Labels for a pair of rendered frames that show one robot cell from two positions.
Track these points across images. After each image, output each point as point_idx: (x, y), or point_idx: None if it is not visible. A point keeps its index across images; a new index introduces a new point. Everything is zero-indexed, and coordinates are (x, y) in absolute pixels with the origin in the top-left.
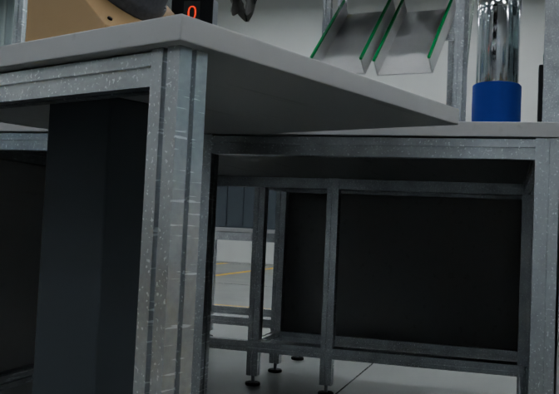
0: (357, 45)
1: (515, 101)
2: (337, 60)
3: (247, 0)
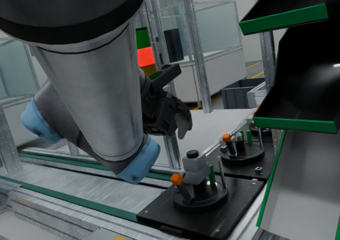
0: (323, 176)
1: None
2: (297, 205)
3: (178, 125)
